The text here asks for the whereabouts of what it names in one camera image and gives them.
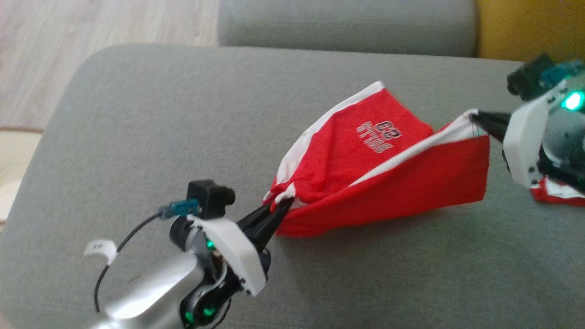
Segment grey sofa seat cushion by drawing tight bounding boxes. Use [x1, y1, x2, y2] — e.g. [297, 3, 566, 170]
[0, 43, 585, 329]

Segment yellow cushion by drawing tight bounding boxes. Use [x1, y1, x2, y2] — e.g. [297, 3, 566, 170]
[475, 0, 585, 62]

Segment white left cable tag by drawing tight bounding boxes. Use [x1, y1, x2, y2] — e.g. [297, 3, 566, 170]
[84, 239, 118, 265]

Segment red shorts with white stripe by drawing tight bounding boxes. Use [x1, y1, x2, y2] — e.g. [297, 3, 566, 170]
[264, 81, 490, 237]

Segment cream rug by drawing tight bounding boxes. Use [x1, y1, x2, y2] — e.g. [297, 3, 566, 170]
[0, 127, 44, 224]

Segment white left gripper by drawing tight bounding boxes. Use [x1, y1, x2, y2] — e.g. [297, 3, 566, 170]
[187, 197, 293, 297]

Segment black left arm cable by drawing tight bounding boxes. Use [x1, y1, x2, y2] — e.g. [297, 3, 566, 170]
[94, 201, 202, 313]

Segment red and white shirt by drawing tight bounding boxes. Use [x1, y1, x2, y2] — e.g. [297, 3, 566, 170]
[531, 176, 585, 207]

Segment grey sofa backrest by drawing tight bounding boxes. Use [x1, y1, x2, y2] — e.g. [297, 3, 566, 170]
[218, 0, 478, 58]

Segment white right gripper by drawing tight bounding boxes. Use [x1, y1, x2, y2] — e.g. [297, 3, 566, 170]
[470, 85, 565, 190]

